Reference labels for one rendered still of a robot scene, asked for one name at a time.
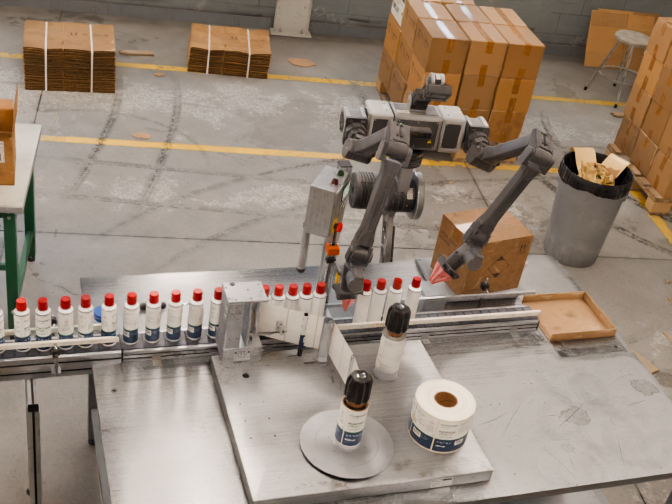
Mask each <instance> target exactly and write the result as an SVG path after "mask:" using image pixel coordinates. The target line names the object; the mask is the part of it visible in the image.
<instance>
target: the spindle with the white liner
mask: <svg viewBox="0 0 672 504"><path fill-rule="evenodd" d="M410 317H411V310H410V308H409V306H407V305H406V304H405V303H398V302H396V303H394V304H393V305H391V306H390V307H389V309H388V312H387V316H386V320H385V326H386V327H385V328H384V329H383V332H382V337H381V341H380V346H379V350H378V354H377V358H376V362H375V367H374V369H373V373H374V375H375V376H376V377H377V378H379V379H380V380H383V381H393V380H395V379H396V378H397V376H398V371H399V365H400V361H401V357H402V353H403V349H404V345H405V340H406V337H407V335H406V331H407V330H408V326H409V322H410Z"/></svg>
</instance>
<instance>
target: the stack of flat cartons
mask: <svg viewBox="0 0 672 504"><path fill-rule="evenodd" d="M22 49H23V50H22V51H23V57H22V58H23V61H24V63H23V69H24V81H25V85H24V87H25V90H44V91H69V92H77V91H78V92H91V93H92V92H94V93H115V90H116V84H115V82H116V71H115V70H116V64H115V63H116V61H115V59H116V58H115V55H116V50H115V40H114V29H113V25H106V24H98V25H89V24H83V23H73V22H64V23H63V22H43V21H37V20H26V21H25V26H24V37H23V48H22Z"/></svg>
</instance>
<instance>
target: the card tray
mask: <svg viewBox="0 0 672 504"><path fill-rule="evenodd" d="M521 303H522V304H523V305H528V306H530V308H531V309H532V310H540V311H541V313H540V315H538V316H537V317H538V318H539V321H540V322H539V325H538V326H539V327H540V329H541V330H542V331H543V333H544V334H545V335H546V337H547V338H548V339H549V341H550V342H552V341H564V340H576V339H588V338H600V337H612V336H614V335H615V333H616V330H617V328H616V327H615V326H614V325H613V323H612V322H611V321H610V320H609V319H608V317H607V316H606V315H605V314H604V313H603V311H602V310H601V309H600V308H599V307H598V305H597V304H596V303H595V302H594V301H593V299H592V298H591V297H590V296H589V295H588V293H587V292H586V291H577V292H562V293H546V294H535V295H524V296H523V299H522V302H521Z"/></svg>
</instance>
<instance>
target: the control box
mask: <svg viewBox="0 0 672 504"><path fill-rule="evenodd" d="M338 171H339V169H337V168H334V167H330V166H327V165H326V166H325V167H324V168H323V170H322V171H321V172H320V173H319V175H318V176H317V177H316V179H315V180H314V181H313V183H312V184H311V185H310V191H309V197H308V204H307V210H306V217H305V223H304V232H307V233H311V234H314V235H317V236H321V237H324V238H329V237H331V235H332V234H333V232H334V231H335V229H334V224H335V223H339V222H341V220H342V219H343V217H344V212H345V207H346V205H345V207H344V208H343V210H342V211H341V213H340V214H339V208H340V205H341V204H342V202H343V201H344V199H345V198H346V196H347V195H348V193H347V195H346V196H345V198H344V199H343V201H342V202H341V198H342V192H343V188H344V186H345V185H346V184H347V182H348V181H349V179H351V174H350V173H347V171H345V172H344V177H343V178H339V177H337V173H338ZM333 178H337V179H338V186H332V185H331V182H332V179H333ZM338 214H339V216H338Z"/></svg>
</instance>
